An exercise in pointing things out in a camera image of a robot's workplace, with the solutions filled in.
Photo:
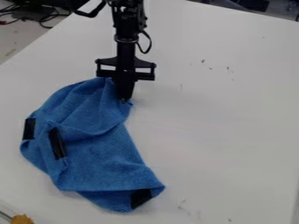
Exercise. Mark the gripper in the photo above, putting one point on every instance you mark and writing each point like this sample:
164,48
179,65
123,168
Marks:
125,59

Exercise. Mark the blue cloth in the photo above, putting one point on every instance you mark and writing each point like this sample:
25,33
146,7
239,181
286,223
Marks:
93,151

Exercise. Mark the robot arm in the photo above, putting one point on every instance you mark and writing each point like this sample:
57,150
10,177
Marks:
127,18

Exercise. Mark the yellow toy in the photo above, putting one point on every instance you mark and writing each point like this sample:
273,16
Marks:
22,219

